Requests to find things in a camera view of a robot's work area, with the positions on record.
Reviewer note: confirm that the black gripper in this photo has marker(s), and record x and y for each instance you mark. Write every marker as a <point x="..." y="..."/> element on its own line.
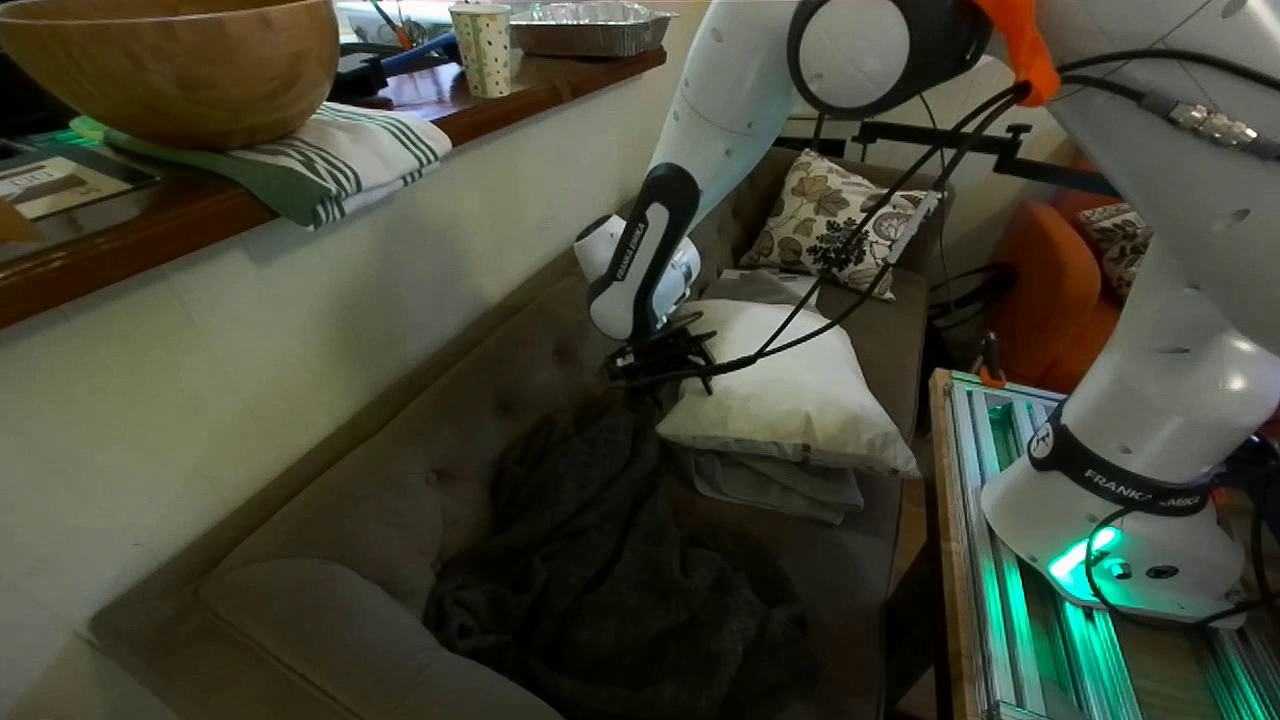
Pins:
<point x="660" y="344"/>

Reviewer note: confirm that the plain white pillow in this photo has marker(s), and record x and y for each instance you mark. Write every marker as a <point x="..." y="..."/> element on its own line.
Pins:
<point x="802" y="403"/>

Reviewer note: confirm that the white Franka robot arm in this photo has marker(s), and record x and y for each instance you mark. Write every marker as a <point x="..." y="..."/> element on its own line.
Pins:
<point x="1173" y="363"/>

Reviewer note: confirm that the floral patterned pillow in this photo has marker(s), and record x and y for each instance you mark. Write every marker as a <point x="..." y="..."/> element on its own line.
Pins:
<point x="825" y="221"/>

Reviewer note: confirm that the dark grey blanket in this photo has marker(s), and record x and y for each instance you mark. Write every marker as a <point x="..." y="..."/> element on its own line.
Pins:
<point x="601" y="586"/>

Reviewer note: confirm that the grey tufted sofa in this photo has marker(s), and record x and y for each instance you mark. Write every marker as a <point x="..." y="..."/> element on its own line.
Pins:
<point x="401" y="482"/>

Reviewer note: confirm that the black bag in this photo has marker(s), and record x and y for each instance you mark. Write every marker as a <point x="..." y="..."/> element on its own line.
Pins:
<point x="965" y="320"/>

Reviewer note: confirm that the aluminium foil tray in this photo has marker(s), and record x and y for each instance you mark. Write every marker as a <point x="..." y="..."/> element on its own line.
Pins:
<point x="585" y="28"/>

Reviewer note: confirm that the dotted paper cup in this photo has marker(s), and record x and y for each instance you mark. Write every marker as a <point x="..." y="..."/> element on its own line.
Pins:
<point x="487" y="51"/>

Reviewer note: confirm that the orange armchair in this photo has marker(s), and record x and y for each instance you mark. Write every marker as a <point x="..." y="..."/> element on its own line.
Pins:
<point x="1044" y="302"/>

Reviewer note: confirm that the green striped white towel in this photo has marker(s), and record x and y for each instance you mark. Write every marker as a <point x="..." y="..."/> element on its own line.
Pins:
<point x="335" y="163"/>

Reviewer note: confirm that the brown patterned cushion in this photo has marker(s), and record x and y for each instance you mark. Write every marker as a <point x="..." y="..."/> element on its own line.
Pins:
<point x="1116" y="240"/>

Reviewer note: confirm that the orange plastic piece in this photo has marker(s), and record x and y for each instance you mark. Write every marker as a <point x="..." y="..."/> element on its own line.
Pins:
<point x="1026" y="46"/>

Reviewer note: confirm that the dark wooden shelf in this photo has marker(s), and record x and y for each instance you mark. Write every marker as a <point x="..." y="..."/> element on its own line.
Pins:
<point x="132" y="240"/>

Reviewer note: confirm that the large wooden bowl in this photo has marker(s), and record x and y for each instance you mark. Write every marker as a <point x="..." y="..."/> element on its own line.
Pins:
<point x="172" y="65"/>

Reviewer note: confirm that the green round object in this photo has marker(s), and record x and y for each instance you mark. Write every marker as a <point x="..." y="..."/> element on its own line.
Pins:
<point x="80" y="135"/>

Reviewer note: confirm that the flat printed card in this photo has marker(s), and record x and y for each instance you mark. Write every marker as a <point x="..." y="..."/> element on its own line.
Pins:
<point x="55" y="184"/>

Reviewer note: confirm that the black camera stand bar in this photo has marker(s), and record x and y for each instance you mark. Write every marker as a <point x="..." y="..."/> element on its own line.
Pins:
<point x="942" y="135"/>

